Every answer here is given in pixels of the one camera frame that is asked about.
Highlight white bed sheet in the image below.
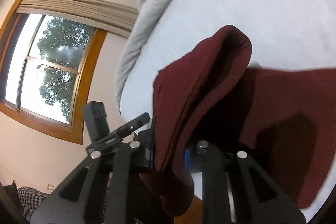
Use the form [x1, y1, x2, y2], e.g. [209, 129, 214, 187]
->
[119, 0, 336, 223]

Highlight maroon pants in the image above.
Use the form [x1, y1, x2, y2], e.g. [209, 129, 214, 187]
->
[143, 25, 335, 216]

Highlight wooden framed window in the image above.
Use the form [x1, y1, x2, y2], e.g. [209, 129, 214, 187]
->
[1, 0, 106, 144]

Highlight checkered sleeve left forearm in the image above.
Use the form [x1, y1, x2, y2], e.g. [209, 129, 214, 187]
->
[18, 186, 49, 222]

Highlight beige curtain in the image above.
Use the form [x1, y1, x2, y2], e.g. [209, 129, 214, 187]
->
[17, 0, 138, 38]

